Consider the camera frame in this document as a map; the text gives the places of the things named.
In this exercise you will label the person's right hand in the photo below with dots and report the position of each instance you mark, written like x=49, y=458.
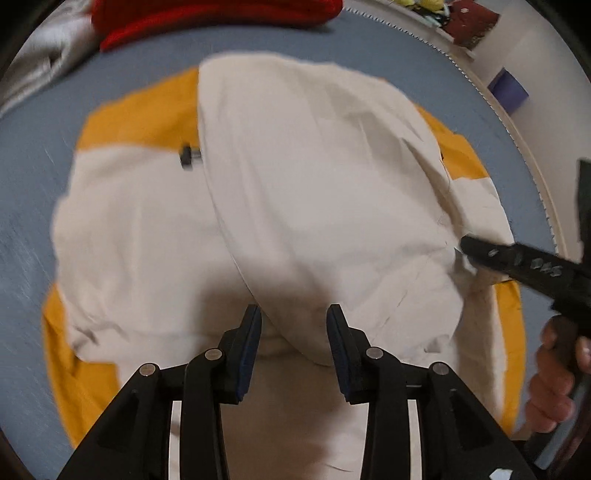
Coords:
x=549, y=403

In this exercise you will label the beige and orange hooded jacket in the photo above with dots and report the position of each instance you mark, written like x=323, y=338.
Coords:
x=260, y=179

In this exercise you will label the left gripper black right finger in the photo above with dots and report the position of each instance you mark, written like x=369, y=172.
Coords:
x=459, y=438

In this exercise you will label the purple wall panel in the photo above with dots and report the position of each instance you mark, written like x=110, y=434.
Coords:
x=508, y=91

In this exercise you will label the red folded blanket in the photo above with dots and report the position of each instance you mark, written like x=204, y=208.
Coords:
x=118, y=23

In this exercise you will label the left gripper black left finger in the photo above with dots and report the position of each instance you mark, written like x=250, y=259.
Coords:
x=130, y=439

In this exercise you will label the grey quilted bed cover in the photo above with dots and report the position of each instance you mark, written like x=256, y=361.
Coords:
x=38, y=139

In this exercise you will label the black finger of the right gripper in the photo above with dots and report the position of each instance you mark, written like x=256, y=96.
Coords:
x=584, y=206
x=541, y=271

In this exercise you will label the white folded fleece blanket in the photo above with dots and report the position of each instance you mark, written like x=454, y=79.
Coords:
x=64, y=39

